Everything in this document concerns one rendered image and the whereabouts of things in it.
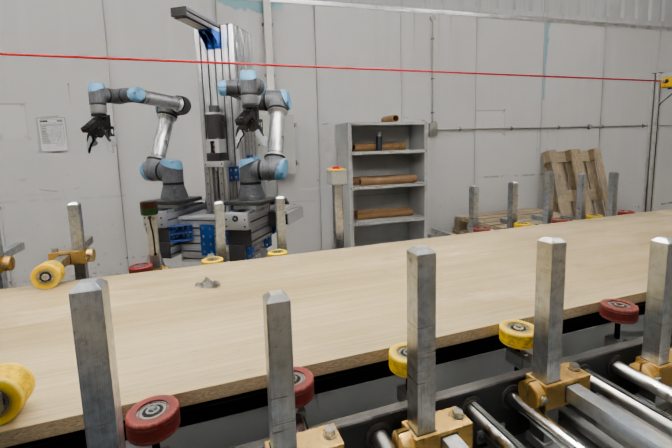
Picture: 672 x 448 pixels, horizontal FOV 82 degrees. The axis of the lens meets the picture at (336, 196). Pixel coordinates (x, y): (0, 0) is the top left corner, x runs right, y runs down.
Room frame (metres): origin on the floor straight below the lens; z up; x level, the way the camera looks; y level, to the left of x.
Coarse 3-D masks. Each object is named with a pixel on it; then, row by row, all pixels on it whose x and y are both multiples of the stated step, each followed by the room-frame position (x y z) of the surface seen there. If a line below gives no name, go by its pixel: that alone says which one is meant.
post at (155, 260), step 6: (156, 216) 1.48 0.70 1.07; (156, 222) 1.47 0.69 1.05; (150, 228) 1.46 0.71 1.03; (156, 228) 1.46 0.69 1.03; (150, 234) 1.46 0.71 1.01; (156, 234) 1.46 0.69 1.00; (150, 240) 1.46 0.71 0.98; (156, 240) 1.46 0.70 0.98; (150, 246) 1.46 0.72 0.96; (156, 246) 1.46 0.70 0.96; (150, 252) 1.46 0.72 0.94; (156, 252) 1.46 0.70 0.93; (150, 258) 1.45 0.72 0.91; (156, 258) 1.46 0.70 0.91; (156, 264) 1.46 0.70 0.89
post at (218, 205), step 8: (216, 208) 1.54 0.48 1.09; (216, 216) 1.54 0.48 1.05; (216, 224) 1.54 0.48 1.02; (224, 224) 1.55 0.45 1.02; (216, 232) 1.54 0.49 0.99; (224, 232) 1.55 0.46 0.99; (216, 240) 1.56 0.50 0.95; (224, 240) 1.55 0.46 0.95; (224, 248) 1.54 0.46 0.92; (224, 256) 1.54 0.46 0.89
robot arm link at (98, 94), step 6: (90, 84) 1.99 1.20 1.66; (96, 84) 1.99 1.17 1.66; (102, 84) 2.02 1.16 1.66; (90, 90) 1.99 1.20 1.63; (96, 90) 1.99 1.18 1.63; (102, 90) 2.01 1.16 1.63; (108, 90) 2.05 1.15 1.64; (90, 96) 1.99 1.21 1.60; (96, 96) 1.99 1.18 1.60; (102, 96) 2.01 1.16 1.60; (108, 96) 2.04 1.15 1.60; (90, 102) 1.99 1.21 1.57; (96, 102) 1.99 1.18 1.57; (102, 102) 2.01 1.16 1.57
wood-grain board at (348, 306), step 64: (320, 256) 1.46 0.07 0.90; (384, 256) 1.43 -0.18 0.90; (448, 256) 1.41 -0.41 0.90; (512, 256) 1.39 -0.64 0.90; (576, 256) 1.36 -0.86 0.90; (640, 256) 1.34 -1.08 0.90; (0, 320) 0.95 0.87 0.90; (64, 320) 0.94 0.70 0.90; (128, 320) 0.93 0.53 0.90; (192, 320) 0.92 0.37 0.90; (256, 320) 0.91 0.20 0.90; (320, 320) 0.90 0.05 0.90; (384, 320) 0.89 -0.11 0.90; (448, 320) 0.88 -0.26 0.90; (64, 384) 0.67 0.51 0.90; (128, 384) 0.66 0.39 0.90; (192, 384) 0.66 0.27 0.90; (256, 384) 0.68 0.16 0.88
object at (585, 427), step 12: (600, 396) 0.81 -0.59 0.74; (564, 408) 0.78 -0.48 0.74; (564, 420) 0.76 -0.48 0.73; (576, 420) 0.74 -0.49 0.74; (480, 432) 0.71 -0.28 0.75; (588, 432) 0.71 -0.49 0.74; (600, 432) 0.70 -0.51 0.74; (660, 432) 0.70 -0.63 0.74; (492, 444) 0.69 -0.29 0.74; (600, 444) 0.69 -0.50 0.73; (612, 444) 0.67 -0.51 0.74
